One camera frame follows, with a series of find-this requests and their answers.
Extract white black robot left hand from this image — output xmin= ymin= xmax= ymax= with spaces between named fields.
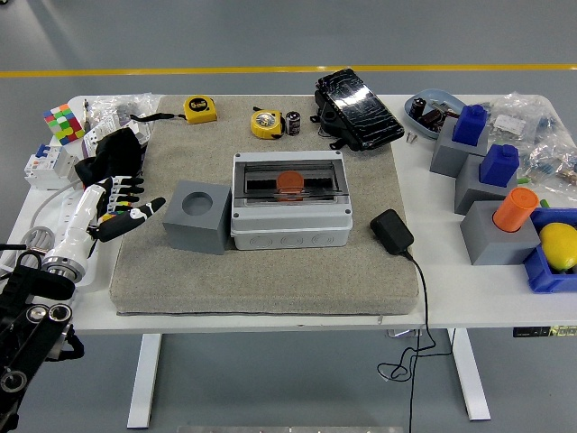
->
xmin=46 ymin=174 xmax=167 ymax=270

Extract smoky transparent box lid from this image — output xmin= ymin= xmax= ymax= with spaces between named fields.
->
xmin=241 ymin=161 xmax=347 ymax=209

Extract orange cylinder battery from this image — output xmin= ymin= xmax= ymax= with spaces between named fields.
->
xmin=491 ymin=187 xmax=540 ymax=234
xmin=275 ymin=170 xmax=306 ymax=202

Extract glossy black case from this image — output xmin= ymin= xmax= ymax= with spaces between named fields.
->
xmin=314 ymin=67 xmax=406 ymax=152

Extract grey plastic electrical box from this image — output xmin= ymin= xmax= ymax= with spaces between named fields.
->
xmin=229 ymin=151 xmax=353 ymax=252

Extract white blue circuit breaker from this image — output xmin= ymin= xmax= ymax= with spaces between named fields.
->
xmin=23 ymin=143 xmax=85 ymax=191

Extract black cloth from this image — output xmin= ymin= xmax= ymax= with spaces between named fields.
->
xmin=74 ymin=127 xmax=145 ymax=190

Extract large colourful puzzle cube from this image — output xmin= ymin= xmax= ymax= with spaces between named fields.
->
xmin=42 ymin=103 xmax=87 ymax=146

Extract grey block with round hole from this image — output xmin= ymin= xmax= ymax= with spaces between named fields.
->
xmin=161 ymin=180 xmax=234 ymax=256

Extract clear plastic bag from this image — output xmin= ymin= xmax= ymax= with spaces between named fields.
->
xmin=87 ymin=93 xmax=161 ymax=145

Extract square yellow tape measure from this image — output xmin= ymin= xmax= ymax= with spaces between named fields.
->
xmin=129 ymin=96 xmax=218 ymax=125

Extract white table leg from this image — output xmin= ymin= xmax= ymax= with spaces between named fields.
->
xmin=448 ymin=327 xmax=491 ymax=421
xmin=126 ymin=333 xmax=162 ymax=429

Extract grey-brown mat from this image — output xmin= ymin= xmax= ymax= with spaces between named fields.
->
xmin=109 ymin=94 xmax=420 ymax=317

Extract round yellow tape measure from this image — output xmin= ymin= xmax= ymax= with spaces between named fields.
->
xmin=250 ymin=107 xmax=286 ymax=140

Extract small black silver capacitor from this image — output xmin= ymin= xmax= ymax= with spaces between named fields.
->
xmin=284 ymin=110 xmax=303 ymax=137

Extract black power adapter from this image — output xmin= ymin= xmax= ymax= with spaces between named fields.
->
xmin=369 ymin=208 xmax=415 ymax=257

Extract brown electronic components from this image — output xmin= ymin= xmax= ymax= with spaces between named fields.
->
xmin=421 ymin=107 xmax=447 ymax=130

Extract grey block holder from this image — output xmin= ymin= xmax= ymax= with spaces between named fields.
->
xmin=459 ymin=200 xmax=542 ymax=266
xmin=428 ymin=117 xmax=490 ymax=178
xmin=453 ymin=152 xmax=519 ymax=217

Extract blue-grey oval dish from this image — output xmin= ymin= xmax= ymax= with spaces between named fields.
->
xmin=404 ymin=88 xmax=467 ymax=140

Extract blue bottle-shaped block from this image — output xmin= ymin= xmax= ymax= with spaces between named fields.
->
xmin=452 ymin=104 xmax=488 ymax=146
xmin=478 ymin=143 xmax=520 ymax=186

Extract clear bag of components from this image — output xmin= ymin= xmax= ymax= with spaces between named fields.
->
xmin=487 ymin=92 xmax=563 ymax=146
xmin=517 ymin=137 xmax=577 ymax=187

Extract blue plastic bin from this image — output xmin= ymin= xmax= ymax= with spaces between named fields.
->
xmin=522 ymin=207 xmax=577 ymax=294

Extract black table control panel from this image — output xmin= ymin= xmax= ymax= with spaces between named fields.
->
xmin=512 ymin=325 xmax=577 ymax=338

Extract yellow lemon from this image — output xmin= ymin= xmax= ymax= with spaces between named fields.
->
xmin=538 ymin=221 xmax=577 ymax=272

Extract white power cable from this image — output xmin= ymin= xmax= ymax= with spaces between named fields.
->
xmin=0 ymin=182 xmax=82 ymax=281

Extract black adapter cord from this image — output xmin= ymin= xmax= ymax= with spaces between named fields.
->
xmin=377 ymin=250 xmax=453 ymax=433

